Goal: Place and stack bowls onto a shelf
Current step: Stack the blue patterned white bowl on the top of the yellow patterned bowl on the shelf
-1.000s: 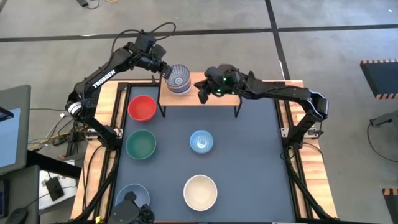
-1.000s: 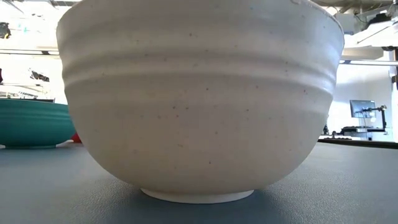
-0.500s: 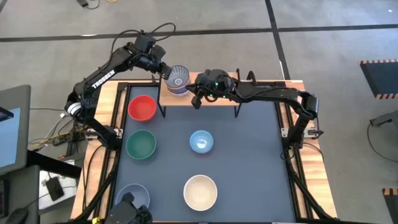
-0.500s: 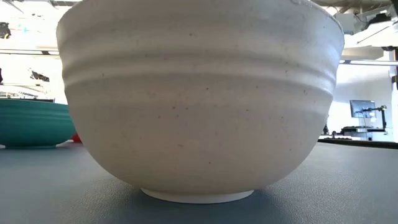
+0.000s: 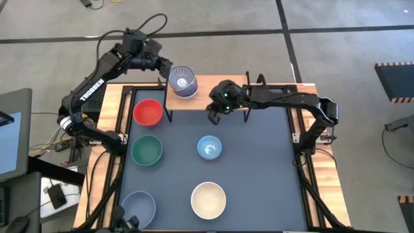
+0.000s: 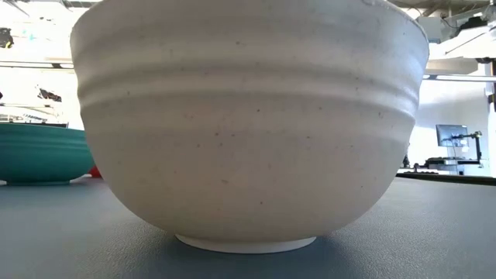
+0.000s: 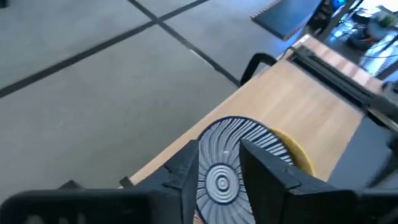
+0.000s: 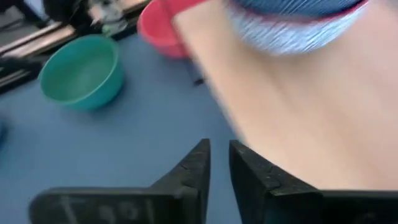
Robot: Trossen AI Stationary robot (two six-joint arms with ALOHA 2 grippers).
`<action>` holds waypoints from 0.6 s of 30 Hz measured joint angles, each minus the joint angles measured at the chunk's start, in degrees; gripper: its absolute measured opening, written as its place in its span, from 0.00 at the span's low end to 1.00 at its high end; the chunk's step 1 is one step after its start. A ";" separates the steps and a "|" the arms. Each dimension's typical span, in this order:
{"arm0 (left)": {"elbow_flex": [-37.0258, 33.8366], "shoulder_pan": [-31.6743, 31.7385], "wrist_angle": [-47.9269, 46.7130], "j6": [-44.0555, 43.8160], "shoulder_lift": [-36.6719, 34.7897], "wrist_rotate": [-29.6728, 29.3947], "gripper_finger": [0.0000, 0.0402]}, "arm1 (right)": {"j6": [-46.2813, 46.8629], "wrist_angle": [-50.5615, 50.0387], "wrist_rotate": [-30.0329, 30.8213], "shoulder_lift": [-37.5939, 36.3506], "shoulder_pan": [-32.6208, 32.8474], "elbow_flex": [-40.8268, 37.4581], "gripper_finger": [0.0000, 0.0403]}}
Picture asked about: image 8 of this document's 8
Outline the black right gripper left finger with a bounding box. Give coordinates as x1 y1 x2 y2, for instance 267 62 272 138
29 138 211 224

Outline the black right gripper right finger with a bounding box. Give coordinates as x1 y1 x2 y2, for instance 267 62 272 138
229 139 398 224

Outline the plain teal bowl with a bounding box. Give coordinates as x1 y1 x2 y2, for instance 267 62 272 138
37 34 125 111

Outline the black-white leaf bowl red inside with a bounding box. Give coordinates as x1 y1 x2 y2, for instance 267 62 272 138
225 0 371 57

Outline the plain red bowl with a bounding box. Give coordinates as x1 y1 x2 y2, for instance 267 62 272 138
136 0 208 60

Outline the blue patterned bowl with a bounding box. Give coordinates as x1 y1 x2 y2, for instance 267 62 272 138
233 0 363 18

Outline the wooden shelf black metal frame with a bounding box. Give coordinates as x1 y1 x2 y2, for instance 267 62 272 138
171 0 398 191

